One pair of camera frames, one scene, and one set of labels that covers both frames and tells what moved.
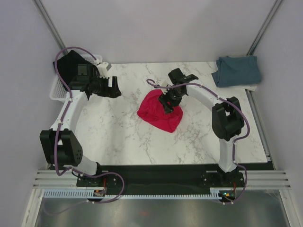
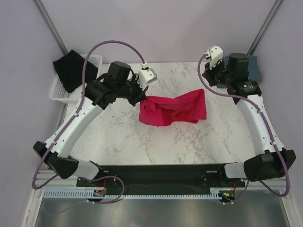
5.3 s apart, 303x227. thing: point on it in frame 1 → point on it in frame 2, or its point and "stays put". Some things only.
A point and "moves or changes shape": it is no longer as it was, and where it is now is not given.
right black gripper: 167,108 → 209,73
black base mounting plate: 161,177 stays put
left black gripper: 113,91 → 141,96
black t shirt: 67,65 stays put
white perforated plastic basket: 58,91 stays put
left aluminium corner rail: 49,23 stays put
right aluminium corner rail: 266,23 stays put
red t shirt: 152,110 moves or changes shape
